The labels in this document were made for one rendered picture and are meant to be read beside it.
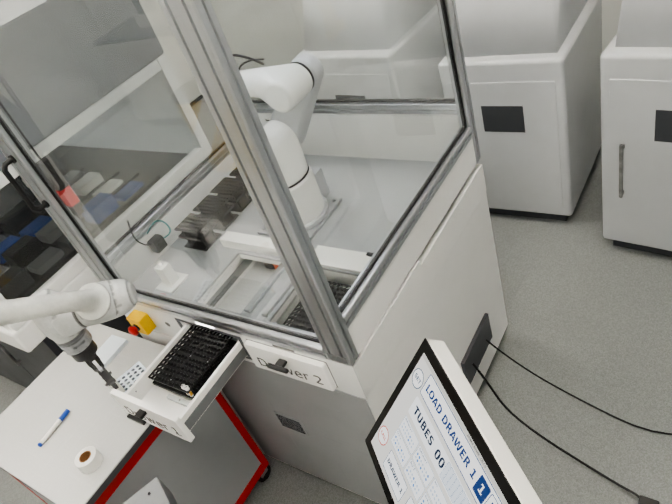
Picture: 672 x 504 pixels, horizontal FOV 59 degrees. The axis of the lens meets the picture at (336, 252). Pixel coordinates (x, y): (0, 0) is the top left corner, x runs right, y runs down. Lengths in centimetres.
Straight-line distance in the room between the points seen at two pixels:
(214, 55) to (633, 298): 225
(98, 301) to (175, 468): 70
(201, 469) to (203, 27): 160
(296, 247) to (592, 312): 181
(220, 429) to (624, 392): 154
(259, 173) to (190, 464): 128
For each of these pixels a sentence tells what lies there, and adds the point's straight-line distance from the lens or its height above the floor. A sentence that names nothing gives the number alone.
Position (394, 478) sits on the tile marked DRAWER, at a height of 100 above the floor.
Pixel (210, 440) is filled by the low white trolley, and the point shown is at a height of 47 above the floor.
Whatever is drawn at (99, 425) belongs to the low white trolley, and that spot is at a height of 76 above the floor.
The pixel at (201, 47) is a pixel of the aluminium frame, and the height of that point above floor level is 182.
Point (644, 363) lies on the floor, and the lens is 268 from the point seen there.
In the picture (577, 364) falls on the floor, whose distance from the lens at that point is 266.
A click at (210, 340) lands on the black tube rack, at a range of 189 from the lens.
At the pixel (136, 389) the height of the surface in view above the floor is 88.
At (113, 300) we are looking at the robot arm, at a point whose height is 119.
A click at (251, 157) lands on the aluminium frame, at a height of 159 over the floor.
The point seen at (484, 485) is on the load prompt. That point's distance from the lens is 107.
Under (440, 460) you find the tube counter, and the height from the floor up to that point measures 111.
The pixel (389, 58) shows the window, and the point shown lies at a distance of 158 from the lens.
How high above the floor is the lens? 211
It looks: 38 degrees down
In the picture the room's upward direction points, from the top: 21 degrees counter-clockwise
